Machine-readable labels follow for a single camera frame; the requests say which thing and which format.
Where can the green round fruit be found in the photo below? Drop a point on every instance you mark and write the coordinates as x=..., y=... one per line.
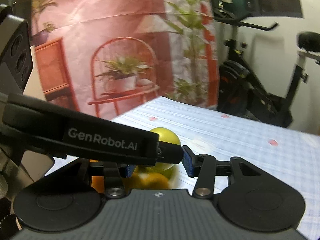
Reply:
x=165, y=135

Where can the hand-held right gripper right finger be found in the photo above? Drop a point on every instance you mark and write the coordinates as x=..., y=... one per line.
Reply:
x=188, y=161

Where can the printed room backdrop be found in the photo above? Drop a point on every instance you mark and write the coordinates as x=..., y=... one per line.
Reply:
x=112, y=17

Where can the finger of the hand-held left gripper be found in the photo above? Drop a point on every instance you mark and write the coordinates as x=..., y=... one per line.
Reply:
x=171, y=153

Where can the blue checkered tablecloth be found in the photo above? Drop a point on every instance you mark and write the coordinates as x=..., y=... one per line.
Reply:
x=250, y=142

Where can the brownish green orange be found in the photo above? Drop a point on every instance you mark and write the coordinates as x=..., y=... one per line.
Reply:
x=150, y=180

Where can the orange tangerine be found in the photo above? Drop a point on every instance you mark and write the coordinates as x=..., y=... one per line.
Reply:
x=97, y=183

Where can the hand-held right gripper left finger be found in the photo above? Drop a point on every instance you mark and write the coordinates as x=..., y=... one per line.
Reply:
x=131, y=172

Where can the black exercise bike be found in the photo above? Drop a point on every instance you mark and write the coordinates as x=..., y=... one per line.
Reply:
x=250, y=92

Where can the person's left hand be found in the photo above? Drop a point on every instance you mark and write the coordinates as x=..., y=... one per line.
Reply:
x=10, y=180

